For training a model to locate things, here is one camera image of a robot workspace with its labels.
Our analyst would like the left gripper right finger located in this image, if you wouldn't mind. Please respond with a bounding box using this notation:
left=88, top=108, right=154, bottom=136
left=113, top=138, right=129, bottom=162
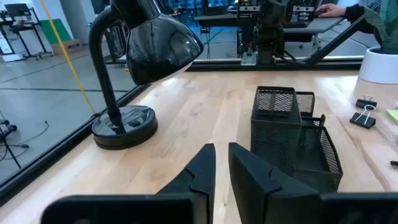
left=228, top=142, right=322, bottom=224

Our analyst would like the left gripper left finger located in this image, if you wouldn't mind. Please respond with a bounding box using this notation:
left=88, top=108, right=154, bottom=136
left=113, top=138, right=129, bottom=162
left=157, top=143, right=216, bottom=224

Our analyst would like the black mesh desk organizer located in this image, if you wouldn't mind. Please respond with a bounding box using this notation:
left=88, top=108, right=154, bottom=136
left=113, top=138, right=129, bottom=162
left=250, top=86, right=344, bottom=194

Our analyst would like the large black binder clip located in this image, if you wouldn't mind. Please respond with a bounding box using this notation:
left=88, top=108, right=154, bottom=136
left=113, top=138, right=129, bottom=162
left=349, top=105, right=377, bottom=129

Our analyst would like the small black binder clip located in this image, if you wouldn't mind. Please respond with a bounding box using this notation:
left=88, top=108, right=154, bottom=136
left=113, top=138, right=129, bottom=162
left=355, top=94, right=378, bottom=110

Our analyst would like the green sticky note pad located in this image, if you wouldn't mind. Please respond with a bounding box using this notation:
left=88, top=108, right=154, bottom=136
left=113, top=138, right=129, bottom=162
left=386, top=108, right=398, bottom=126

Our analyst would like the grey desk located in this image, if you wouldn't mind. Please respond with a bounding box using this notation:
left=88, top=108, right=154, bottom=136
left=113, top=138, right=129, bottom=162
left=195, top=14, right=345, bottom=35

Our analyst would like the person's hand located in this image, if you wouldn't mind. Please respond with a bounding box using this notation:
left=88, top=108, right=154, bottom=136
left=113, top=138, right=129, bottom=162
left=316, top=3, right=347, bottom=19

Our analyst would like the person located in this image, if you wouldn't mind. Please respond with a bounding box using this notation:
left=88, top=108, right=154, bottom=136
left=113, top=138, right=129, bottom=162
left=343, top=2, right=377, bottom=34

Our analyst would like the black computer tower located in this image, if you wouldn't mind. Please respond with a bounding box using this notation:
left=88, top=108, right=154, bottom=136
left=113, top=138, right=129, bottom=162
left=104, top=23, right=129, bottom=65

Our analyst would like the green potted plant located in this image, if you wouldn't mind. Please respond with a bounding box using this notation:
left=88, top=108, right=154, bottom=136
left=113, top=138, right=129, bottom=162
left=357, top=0, right=398, bottom=55

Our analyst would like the white plant pot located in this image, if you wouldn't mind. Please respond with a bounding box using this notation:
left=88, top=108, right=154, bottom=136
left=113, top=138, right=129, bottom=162
left=358, top=47, right=398, bottom=85

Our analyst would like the cardboard box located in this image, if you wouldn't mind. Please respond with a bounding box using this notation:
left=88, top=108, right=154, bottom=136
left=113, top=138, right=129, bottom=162
left=51, top=39, right=83, bottom=57

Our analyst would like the green board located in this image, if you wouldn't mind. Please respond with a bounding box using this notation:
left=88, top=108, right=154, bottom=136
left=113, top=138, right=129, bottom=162
left=39, top=18, right=73, bottom=45

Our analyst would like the black equipment stand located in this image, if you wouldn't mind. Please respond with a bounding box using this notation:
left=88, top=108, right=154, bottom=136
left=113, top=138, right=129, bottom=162
left=0, top=2, right=53, bottom=62

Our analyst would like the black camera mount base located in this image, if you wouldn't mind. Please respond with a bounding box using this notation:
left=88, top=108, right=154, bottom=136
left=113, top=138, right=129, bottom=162
left=88, top=0, right=205, bottom=151

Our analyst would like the yellow hanging cable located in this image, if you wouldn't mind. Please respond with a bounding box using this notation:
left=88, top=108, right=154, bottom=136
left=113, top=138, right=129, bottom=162
left=39, top=0, right=96, bottom=114

